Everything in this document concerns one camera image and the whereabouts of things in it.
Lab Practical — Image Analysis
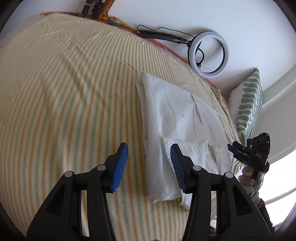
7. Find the white long-sleeve shirt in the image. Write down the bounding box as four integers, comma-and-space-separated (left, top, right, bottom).
135, 72, 231, 210

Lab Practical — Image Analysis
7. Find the right hand grey glove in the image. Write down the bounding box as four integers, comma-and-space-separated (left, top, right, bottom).
238, 166, 264, 201

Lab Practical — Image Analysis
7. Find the white ring light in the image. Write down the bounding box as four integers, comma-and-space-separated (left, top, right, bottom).
187, 31, 230, 79

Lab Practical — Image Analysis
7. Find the yellow striped blanket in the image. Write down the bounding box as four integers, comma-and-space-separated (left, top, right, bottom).
1, 13, 238, 240

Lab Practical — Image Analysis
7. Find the green white patterned pillow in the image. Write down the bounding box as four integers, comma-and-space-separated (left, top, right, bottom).
228, 68, 263, 146

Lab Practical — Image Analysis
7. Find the black ring light handle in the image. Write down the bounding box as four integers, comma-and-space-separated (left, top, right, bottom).
138, 30, 188, 44

